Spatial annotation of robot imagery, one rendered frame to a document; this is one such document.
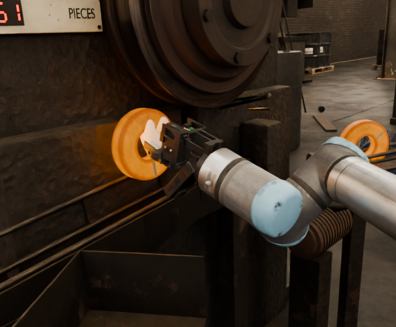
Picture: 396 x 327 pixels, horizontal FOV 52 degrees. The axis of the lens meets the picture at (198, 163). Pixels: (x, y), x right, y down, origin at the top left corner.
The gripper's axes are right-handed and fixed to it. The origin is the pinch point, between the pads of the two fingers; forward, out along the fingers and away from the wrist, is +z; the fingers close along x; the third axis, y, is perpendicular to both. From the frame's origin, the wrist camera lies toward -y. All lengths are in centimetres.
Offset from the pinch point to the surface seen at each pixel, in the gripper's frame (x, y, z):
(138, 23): 2.3, 22.8, 2.9
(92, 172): 10.0, -8.4, 3.9
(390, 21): -868, -39, 279
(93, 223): 13.1, -17.0, -2.0
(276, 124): -43.5, -3.1, -5.0
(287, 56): -256, -34, 127
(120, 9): 3.1, 24.3, 7.7
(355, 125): -64, -1, -19
